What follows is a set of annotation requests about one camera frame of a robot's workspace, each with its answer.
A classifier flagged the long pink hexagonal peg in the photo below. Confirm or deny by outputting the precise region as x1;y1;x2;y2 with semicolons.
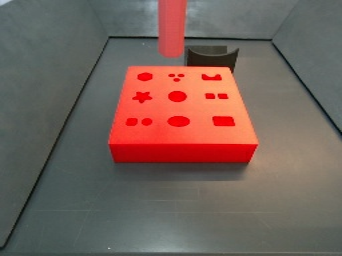
157;0;186;58

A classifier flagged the red shape-sorting block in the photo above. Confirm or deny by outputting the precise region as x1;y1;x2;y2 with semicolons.
108;66;257;163

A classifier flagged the dark grey curved block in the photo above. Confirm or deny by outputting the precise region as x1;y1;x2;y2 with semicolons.
184;45;238;70

